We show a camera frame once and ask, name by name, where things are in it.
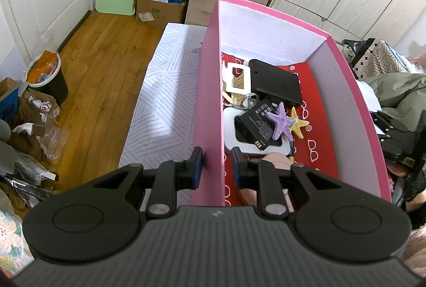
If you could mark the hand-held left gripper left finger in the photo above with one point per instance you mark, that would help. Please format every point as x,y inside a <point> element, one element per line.
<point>199,169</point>

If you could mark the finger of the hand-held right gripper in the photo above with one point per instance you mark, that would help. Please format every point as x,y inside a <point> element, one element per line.
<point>392,149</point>
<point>389,124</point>

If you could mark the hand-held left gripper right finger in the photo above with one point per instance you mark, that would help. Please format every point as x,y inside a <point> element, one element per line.
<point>236,169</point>

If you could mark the white pocket router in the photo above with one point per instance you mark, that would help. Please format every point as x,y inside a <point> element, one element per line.
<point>229,140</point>

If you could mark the round pinkish case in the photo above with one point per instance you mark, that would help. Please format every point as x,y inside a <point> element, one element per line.
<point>276,162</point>

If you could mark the black battery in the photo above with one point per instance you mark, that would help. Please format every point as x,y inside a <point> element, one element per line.
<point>258,124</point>

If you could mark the purple starfish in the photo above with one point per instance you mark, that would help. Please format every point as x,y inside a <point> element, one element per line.
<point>281,122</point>

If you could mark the yellow starfish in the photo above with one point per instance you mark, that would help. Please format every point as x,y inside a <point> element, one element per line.
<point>298,125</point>

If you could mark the pink cardboard box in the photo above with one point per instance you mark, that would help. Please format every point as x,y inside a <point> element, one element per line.
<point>209,90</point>

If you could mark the black case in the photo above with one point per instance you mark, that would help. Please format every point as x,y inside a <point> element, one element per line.
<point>276,84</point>

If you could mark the cream hair claw clip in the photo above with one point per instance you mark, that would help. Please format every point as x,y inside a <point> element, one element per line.
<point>238,66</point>

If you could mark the olive duvet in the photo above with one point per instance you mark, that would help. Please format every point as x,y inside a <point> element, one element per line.
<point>399,90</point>

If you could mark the geometric patterned bag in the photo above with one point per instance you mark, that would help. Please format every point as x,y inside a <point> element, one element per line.
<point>386,60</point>

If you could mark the large cardboard box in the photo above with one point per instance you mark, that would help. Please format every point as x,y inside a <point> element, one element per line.
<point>159,12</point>

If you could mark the small open cardboard box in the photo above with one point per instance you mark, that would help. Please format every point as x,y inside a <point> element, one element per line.
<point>41,104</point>

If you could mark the brown cloth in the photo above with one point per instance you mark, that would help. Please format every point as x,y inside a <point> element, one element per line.
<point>26,140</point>

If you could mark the trash bin with orange bag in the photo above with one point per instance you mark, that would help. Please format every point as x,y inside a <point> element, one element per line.
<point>45,74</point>

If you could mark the grey cushion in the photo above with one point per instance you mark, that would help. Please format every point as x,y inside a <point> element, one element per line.
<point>4,130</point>

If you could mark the blue cardboard box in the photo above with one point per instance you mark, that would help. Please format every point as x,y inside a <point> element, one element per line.
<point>8,104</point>

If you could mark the floral cloth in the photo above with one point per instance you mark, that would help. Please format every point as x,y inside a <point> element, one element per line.
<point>10,240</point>

